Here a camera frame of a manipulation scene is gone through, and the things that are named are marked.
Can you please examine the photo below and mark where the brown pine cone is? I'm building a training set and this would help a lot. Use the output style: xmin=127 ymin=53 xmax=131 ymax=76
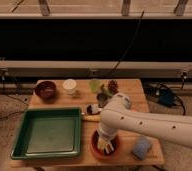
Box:
xmin=108 ymin=80 xmax=118 ymax=94

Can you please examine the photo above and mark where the orange plastic bowl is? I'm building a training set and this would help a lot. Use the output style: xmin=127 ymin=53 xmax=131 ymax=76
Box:
xmin=90 ymin=131 xmax=120 ymax=160

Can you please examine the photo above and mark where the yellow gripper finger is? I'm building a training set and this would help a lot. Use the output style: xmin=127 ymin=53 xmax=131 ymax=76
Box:
xmin=97 ymin=138 xmax=111 ymax=149

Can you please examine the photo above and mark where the green toy vegetable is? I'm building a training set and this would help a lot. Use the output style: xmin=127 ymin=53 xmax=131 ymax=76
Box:
xmin=100 ymin=84 xmax=113 ymax=98

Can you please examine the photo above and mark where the wooden folding table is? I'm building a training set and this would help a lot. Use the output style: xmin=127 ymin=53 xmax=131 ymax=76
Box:
xmin=10 ymin=80 xmax=165 ymax=168

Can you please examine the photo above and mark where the small metal cup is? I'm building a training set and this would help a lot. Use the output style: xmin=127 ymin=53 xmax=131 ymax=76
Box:
xmin=97 ymin=93 xmax=108 ymax=108

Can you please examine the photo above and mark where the green plastic tray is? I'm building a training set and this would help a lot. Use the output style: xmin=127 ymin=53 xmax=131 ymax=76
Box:
xmin=11 ymin=108 xmax=82 ymax=160

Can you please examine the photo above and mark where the black power cable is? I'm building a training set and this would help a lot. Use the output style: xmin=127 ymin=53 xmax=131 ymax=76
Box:
xmin=107 ymin=9 xmax=146 ymax=77

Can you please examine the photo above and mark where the light green cup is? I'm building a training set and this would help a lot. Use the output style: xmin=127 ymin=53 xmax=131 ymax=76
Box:
xmin=89 ymin=78 xmax=101 ymax=93

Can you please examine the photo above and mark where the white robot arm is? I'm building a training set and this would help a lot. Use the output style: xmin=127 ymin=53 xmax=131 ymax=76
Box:
xmin=97 ymin=93 xmax=192 ymax=148

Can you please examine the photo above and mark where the white paper cup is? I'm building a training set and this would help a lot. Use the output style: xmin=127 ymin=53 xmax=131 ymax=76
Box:
xmin=62 ymin=79 xmax=77 ymax=95

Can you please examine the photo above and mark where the yellow corn cob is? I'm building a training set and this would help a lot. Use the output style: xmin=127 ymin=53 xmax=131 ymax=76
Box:
xmin=82 ymin=115 xmax=100 ymax=122

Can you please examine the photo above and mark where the blue sponge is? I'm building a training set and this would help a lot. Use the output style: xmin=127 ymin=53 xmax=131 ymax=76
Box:
xmin=132 ymin=136 xmax=152 ymax=160

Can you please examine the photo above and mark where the dark red bowl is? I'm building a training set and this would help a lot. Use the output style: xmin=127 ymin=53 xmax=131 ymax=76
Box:
xmin=35 ymin=81 xmax=56 ymax=100

